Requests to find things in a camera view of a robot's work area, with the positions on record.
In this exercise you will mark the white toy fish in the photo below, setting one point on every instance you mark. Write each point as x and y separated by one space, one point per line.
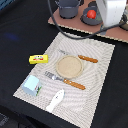
58 97

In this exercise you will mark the light blue milk carton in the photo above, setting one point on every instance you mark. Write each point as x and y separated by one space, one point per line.
31 85

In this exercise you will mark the red toy tomato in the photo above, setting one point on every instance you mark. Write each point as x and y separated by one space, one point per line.
91 14

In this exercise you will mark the grey frying pan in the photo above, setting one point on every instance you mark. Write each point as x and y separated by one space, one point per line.
91 6

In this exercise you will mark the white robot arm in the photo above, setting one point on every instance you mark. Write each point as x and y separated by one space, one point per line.
111 11

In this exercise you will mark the round wooden plate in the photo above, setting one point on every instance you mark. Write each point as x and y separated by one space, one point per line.
69 66

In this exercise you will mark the woven beige placemat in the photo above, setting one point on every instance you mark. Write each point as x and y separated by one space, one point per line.
78 106

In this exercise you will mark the grey cooking pot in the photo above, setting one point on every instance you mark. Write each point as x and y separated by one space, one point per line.
68 8

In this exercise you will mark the wooden toy stove board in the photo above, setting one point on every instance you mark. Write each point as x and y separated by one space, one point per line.
76 24

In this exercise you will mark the wooden handled toy fork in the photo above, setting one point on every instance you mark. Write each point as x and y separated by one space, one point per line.
66 81

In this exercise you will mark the wooden handled toy knife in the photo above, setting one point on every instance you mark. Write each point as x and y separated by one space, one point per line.
79 56

